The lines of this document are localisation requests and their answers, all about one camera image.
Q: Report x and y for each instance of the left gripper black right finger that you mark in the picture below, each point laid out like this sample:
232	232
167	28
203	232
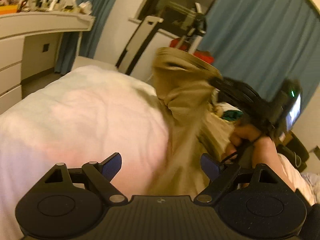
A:
255	203

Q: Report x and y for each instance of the clutter items on dresser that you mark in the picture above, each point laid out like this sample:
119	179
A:
16	6

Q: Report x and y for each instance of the black sofa chair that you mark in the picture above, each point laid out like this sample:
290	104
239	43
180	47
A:
293	149

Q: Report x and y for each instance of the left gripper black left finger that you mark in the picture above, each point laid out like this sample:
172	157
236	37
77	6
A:
67	202

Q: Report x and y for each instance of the white exercise machine frame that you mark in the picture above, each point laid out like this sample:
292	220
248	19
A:
190	30

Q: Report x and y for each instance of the red cloth item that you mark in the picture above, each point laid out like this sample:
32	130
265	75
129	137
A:
203	55

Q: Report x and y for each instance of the camera with lit screen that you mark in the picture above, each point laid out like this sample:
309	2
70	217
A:
286	107

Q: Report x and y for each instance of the large blue curtain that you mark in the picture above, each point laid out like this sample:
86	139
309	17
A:
263	42

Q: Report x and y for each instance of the person right forearm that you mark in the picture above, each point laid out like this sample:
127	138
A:
264	152

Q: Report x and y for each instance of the beige tan garment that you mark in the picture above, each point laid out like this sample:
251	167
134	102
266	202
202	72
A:
181	81

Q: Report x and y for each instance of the white dresser desk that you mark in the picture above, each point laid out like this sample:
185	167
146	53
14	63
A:
30	43

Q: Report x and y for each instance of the green garment in pile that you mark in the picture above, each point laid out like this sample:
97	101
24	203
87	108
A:
232	115

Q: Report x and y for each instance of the person right hand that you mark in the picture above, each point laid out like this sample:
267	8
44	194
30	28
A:
241	134

